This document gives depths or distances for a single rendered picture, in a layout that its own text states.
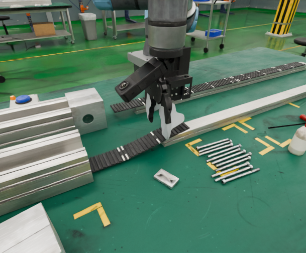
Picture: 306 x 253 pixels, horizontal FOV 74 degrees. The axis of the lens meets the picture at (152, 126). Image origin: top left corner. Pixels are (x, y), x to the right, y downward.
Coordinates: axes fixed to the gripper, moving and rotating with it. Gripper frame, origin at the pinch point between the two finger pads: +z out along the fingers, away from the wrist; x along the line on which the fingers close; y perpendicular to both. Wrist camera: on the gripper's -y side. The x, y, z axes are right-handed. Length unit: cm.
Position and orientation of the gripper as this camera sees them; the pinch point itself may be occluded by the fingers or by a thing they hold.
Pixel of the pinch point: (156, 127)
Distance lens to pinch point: 53.0
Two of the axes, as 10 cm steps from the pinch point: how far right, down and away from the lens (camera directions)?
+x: -4.6, -5.1, 7.3
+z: 0.0, 8.2, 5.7
